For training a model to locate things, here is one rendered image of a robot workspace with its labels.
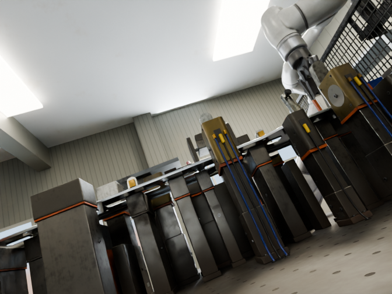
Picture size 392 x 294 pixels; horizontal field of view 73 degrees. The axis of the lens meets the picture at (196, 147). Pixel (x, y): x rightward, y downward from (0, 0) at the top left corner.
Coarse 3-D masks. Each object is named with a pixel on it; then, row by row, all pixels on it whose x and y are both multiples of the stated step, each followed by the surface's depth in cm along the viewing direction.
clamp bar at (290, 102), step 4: (284, 92) 108; (288, 92) 107; (284, 96) 109; (288, 96) 110; (284, 100) 109; (288, 100) 109; (292, 100) 109; (288, 104) 107; (292, 104) 108; (296, 104) 107; (288, 108) 108; (292, 108) 106; (296, 108) 107; (300, 108) 105; (292, 112) 106
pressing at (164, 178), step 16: (320, 112) 76; (256, 144) 83; (272, 144) 90; (288, 144) 97; (208, 160) 79; (160, 176) 74; (176, 176) 81; (192, 176) 88; (128, 192) 78; (144, 192) 84; (160, 192) 91; (96, 208) 79; (112, 208) 86; (0, 240) 70; (16, 240) 77
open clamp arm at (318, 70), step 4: (312, 64) 75; (316, 64) 74; (320, 64) 74; (312, 68) 74; (316, 68) 74; (320, 68) 74; (324, 68) 74; (312, 72) 75; (316, 72) 74; (320, 72) 74; (324, 72) 74; (312, 76) 76; (316, 76) 74; (320, 76) 74; (324, 76) 74; (316, 80) 75; (320, 80) 73; (316, 84) 75; (320, 92) 75; (324, 100) 74; (328, 104) 73; (328, 108) 74
